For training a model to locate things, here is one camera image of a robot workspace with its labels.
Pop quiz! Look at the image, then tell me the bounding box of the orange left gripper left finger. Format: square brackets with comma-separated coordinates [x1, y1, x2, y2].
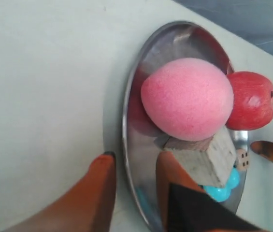
[8, 151, 116, 232]

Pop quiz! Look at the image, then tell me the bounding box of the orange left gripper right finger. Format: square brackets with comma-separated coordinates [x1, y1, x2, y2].
[156, 152, 262, 232]

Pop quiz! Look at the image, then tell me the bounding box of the white die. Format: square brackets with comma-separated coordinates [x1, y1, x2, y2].
[235, 149, 250, 171]

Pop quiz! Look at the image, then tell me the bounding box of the turquoise toy bone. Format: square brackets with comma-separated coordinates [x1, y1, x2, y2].
[202, 168, 240, 203]

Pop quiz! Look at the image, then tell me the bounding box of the red toy apple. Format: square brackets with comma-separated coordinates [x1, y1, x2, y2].
[226, 71, 273, 131]

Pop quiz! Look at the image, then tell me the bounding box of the wooden cube block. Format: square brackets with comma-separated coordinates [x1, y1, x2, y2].
[155, 126, 237, 188]

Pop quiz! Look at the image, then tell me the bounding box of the pink toy peach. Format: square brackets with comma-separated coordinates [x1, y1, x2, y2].
[141, 58, 234, 141]

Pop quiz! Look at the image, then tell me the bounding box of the grey backdrop cloth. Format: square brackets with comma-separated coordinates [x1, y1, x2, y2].
[178, 0, 273, 55]

